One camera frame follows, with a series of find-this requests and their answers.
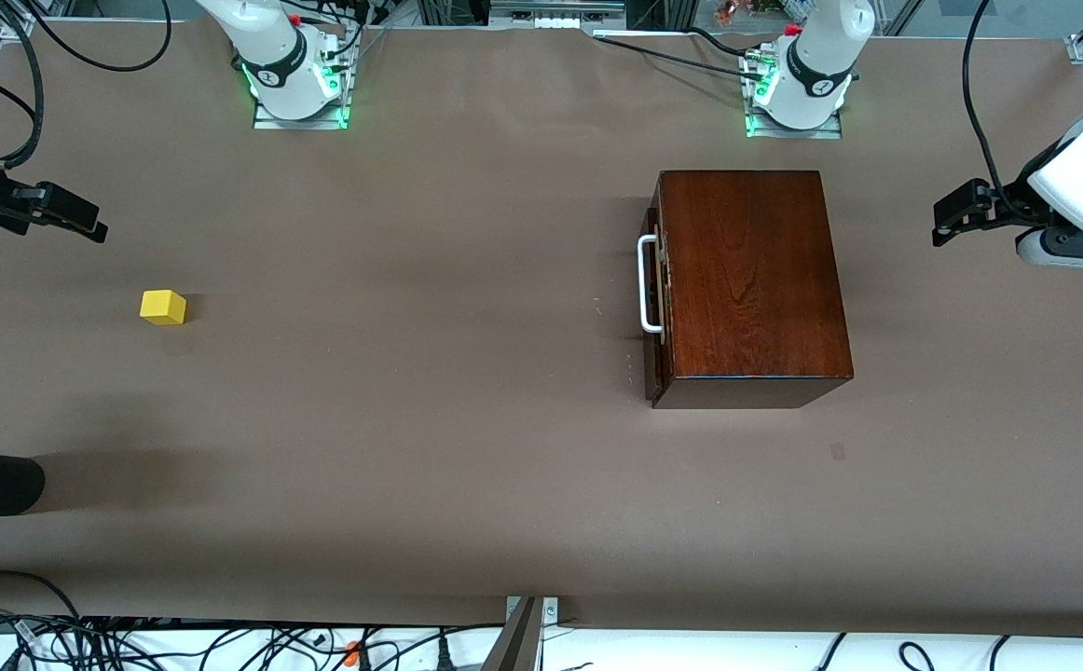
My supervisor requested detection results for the yellow block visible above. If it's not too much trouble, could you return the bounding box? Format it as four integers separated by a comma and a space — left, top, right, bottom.
140, 290, 187, 326

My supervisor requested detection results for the white drawer handle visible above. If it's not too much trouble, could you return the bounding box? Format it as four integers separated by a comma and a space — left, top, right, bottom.
637, 234, 665, 335

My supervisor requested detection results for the light wood drawer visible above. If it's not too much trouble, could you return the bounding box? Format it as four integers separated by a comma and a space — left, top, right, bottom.
644, 177, 665, 402

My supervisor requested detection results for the dark brown wooden cabinet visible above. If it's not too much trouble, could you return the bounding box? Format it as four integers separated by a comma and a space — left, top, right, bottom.
651, 170, 855, 410

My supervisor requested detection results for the grey device box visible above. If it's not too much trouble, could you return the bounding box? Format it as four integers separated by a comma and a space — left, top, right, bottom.
488, 0, 628, 31

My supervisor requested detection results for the dark diagonal bar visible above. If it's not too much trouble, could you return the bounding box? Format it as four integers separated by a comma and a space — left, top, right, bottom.
481, 596, 542, 671

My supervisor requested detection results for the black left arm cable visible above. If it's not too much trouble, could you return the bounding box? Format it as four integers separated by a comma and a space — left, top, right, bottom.
961, 0, 1050, 225

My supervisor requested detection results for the black looping cable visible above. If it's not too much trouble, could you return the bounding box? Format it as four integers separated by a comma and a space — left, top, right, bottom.
24, 0, 173, 74

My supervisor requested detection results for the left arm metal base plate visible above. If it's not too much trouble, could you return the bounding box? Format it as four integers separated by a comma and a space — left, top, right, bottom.
745, 110, 845, 141

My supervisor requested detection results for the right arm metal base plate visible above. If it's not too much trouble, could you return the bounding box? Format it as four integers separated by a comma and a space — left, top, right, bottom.
253, 89, 352, 131

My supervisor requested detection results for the thick black cable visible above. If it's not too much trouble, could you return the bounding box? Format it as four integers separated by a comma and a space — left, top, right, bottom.
0, 570, 86, 623

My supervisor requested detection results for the small metal bracket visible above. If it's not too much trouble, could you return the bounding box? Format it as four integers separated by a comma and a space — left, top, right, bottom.
505, 596, 561, 627

